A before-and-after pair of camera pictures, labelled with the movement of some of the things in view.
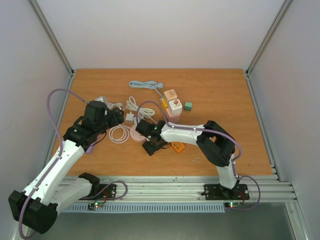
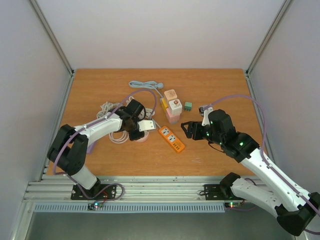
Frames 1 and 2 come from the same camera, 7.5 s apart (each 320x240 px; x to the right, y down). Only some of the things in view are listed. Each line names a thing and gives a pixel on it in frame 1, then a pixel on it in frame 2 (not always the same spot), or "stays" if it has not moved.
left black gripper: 117,118 → 135,137
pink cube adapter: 173,119 stays
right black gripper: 152,146 → 196,130
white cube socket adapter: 175,107 stays
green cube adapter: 187,106 stays
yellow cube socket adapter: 164,105 stays
